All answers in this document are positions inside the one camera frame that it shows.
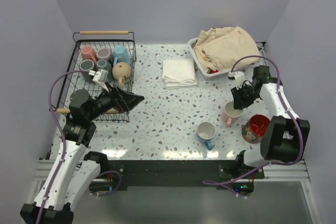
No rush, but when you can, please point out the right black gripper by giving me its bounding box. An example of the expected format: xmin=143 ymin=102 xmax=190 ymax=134
xmin=231 ymin=83 xmax=260 ymax=110

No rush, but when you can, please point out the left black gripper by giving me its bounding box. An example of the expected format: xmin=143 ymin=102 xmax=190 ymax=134
xmin=87 ymin=82 xmax=144 ymax=121

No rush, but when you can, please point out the pale pink mug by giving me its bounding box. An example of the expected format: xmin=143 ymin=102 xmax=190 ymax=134
xmin=222 ymin=101 xmax=243 ymax=127

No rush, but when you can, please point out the tan glazed round mug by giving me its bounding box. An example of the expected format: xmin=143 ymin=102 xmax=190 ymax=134
xmin=112 ymin=62 xmax=131 ymax=88

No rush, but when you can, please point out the grey green faceted mug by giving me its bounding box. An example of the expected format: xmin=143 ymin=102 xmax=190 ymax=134
xmin=96 ymin=59 xmax=113 ymax=83

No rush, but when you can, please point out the light blue faceted mug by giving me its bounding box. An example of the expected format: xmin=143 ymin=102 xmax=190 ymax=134
xmin=113 ymin=45 xmax=131 ymax=65

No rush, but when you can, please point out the dark green glossy mug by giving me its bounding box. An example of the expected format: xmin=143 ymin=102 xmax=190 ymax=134
xmin=79 ymin=59 xmax=96 ymax=82

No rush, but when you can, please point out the purple mug black handle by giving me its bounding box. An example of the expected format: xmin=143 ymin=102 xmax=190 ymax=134
xmin=96 ymin=47 xmax=113 ymax=61

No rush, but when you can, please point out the salmon pink mug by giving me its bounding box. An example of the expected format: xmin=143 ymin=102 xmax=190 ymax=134
xmin=81 ymin=46 xmax=97 ymax=63

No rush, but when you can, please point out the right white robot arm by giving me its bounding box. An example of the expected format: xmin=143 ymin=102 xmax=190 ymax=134
xmin=228 ymin=65 xmax=310 ymax=178

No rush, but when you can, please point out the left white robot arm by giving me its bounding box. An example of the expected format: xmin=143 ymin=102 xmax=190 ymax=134
xmin=20 ymin=86 xmax=144 ymax=223

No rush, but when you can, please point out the red inside patterned mug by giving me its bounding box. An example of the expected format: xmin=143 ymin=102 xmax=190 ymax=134
xmin=241 ymin=114 xmax=270 ymax=144

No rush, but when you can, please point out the white plastic basin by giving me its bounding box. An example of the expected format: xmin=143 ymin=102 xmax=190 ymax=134
xmin=187 ymin=37 xmax=266 ymax=80

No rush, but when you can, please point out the blue speckled mug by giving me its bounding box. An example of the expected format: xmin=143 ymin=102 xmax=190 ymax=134
xmin=196 ymin=122 xmax=216 ymax=151

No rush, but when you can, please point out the beige cloth bag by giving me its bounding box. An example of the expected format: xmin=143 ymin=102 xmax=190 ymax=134
xmin=193 ymin=26 xmax=260 ymax=72

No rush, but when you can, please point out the folded white towel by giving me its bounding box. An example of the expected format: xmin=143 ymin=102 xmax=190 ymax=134
xmin=162 ymin=58 xmax=198 ymax=90

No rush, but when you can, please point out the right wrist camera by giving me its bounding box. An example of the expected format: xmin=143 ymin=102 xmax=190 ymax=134
xmin=228 ymin=71 xmax=246 ymax=90

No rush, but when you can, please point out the black wire dish rack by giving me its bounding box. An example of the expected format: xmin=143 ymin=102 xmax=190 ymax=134
xmin=52 ymin=30 xmax=137 ymax=116

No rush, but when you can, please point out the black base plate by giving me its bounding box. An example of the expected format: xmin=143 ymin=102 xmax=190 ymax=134
xmin=78 ymin=159 xmax=263 ymax=193

